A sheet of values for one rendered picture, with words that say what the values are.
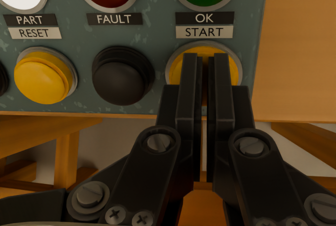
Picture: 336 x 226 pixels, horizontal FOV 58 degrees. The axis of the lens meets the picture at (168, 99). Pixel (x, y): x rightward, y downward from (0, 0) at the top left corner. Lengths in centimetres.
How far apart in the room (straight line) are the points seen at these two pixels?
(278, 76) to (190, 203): 15
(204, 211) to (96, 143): 89
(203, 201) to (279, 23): 17
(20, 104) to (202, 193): 17
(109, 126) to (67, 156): 25
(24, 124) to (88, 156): 53
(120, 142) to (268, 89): 98
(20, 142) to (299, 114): 58
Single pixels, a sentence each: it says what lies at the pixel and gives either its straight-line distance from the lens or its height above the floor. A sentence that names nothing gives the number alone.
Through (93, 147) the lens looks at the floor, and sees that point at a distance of 115.
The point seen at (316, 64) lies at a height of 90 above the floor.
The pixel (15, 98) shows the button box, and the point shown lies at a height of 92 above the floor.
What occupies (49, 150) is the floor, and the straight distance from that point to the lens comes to 122.
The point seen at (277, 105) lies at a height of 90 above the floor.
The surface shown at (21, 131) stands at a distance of 67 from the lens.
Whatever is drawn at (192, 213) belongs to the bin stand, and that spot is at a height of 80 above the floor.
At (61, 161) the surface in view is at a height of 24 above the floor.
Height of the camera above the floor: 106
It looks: 83 degrees down
